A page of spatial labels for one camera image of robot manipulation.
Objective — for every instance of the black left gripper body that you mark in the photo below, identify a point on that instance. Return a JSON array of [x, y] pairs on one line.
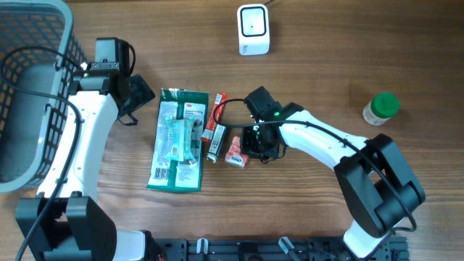
[[142, 94]]

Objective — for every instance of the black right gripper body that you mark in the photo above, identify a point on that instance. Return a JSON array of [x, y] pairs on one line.
[[254, 143]]

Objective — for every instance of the red and white tissue pack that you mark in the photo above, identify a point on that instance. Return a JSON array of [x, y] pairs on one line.
[[234, 155]]

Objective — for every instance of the red stick packet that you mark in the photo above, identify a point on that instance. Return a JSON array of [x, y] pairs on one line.
[[216, 114]]

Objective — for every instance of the green 3M sponge package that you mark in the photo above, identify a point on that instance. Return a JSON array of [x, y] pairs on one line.
[[178, 149]]

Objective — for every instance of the green lid white jar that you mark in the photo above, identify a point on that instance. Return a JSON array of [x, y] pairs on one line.
[[381, 108]]

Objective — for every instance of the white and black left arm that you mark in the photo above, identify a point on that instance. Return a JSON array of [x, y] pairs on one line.
[[64, 220]]

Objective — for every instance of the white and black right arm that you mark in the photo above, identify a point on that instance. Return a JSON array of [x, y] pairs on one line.
[[377, 183]]

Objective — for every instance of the white barcode scanner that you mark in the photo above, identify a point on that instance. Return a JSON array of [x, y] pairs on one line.
[[253, 29]]

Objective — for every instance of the grey plastic mesh basket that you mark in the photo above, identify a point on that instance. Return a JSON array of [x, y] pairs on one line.
[[39, 54]]

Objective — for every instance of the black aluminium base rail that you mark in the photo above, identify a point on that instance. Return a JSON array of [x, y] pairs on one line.
[[312, 249]]

